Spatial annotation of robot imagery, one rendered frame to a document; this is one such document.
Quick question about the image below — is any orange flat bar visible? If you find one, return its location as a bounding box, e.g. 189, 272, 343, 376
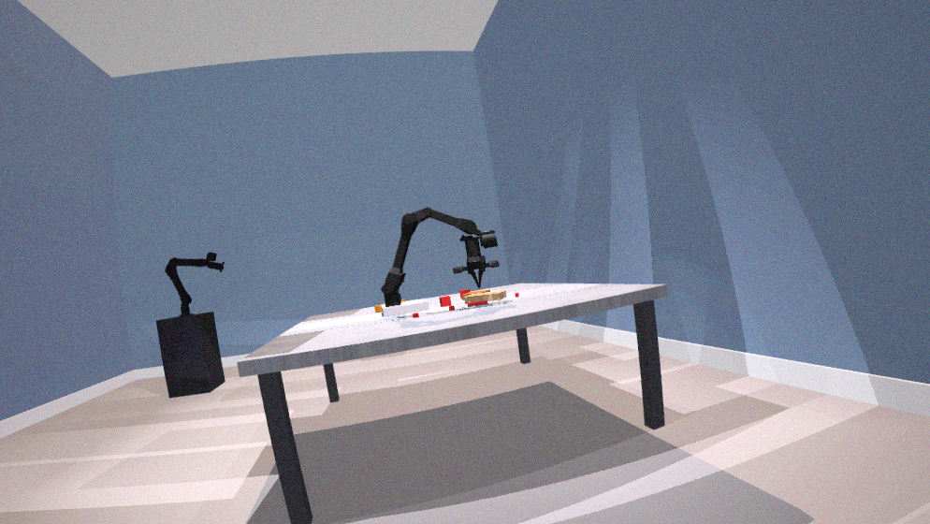
375, 299, 406, 313

